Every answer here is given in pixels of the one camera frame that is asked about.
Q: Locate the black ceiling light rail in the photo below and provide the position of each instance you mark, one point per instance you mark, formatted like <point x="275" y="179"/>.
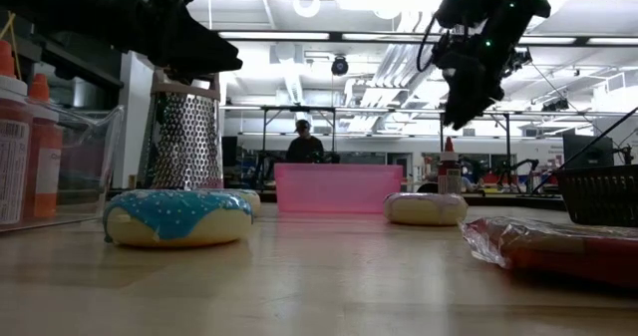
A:
<point x="336" y="36"/>

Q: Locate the red snack package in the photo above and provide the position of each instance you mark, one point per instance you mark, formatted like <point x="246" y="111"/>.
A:
<point x="563" y="251"/>

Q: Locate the dark red food colouring bottle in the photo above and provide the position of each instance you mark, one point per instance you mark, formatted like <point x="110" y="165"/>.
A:
<point x="449" y="176"/>

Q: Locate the black aluminium table frame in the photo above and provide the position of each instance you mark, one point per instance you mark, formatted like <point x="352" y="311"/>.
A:
<point x="513" y="202"/>

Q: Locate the black mesh basket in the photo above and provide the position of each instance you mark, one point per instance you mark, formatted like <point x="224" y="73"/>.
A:
<point x="598" y="196"/>

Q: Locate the pink translucent plastic bin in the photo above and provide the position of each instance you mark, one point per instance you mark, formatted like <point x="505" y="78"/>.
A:
<point x="339" y="189"/>

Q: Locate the person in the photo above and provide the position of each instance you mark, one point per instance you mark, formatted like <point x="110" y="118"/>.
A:
<point x="304" y="149"/>

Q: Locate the clear plastic bin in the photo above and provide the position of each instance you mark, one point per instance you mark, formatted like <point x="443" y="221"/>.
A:
<point x="95" y="166"/>

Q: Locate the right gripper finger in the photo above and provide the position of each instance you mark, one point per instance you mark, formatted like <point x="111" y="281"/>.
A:
<point x="463" y="106"/>

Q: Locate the orange-red food colouring bottle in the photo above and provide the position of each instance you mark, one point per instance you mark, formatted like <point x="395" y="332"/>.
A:
<point x="12" y="176"/>

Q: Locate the orange food colouring bottle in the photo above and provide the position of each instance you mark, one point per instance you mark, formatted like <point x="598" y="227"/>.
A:
<point x="47" y="176"/>

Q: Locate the blue iced toy donut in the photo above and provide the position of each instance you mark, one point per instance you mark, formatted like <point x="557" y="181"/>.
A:
<point x="250" y="199"/>
<point x="174" y="216"/>

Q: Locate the black dome ceiling camera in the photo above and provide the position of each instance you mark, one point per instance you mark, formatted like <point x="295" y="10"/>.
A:
<point x="340" y="67"/>

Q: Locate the black ceiling spotlight cluster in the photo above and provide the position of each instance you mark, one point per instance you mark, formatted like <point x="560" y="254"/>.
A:
<point x="518" y="62"/>

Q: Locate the black computer monitor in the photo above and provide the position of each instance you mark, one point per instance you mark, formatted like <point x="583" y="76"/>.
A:
<point x="588" y="151"/>

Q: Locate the round white ceiling lamp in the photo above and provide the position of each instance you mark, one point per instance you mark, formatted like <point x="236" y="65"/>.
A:
<point x="299" y="6"/>

